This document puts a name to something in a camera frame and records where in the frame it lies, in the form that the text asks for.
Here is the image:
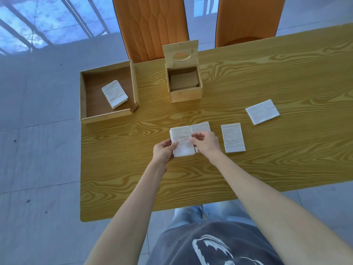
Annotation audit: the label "person's left hand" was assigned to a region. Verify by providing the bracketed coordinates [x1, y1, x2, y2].
[152, 139, 179, 166]

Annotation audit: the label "person's right hand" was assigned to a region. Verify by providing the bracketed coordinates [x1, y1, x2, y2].
[189, 131, 222, 163]

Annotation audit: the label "white napkin stack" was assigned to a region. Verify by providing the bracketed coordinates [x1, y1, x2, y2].
[101, 80, 129, 109]
[169, 125, 195, 158]
[190, 121, 212, 154]
[221, 123, 246, 154]
[245, 99, 280, 126]

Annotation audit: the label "person's right forearm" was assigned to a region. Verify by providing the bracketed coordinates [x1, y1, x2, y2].
[206, 151, 353, 265]

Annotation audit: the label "person's left forearm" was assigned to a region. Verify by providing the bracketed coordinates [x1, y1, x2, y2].
[84, 159, 169, 265]

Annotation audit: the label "wooden tissue box with lid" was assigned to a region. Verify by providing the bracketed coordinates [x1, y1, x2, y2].
[162, 40, 204, 103]

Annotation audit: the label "light blue denim shorts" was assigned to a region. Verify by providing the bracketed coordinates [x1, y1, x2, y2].
[165, 201, 257, 233]

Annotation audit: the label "open wooden tray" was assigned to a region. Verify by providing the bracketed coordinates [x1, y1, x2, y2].
[79, 60, 139, 125]

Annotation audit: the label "grey printed t-shirt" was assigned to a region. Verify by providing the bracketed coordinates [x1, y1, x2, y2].
[146, 220, 285, 265]

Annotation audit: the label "orange quilted chair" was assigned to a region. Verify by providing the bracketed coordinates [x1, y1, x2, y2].
[112, 0, 190, 64]

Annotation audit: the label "orange plain chair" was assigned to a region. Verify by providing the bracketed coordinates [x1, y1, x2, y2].
[215, 0, 287, 48]

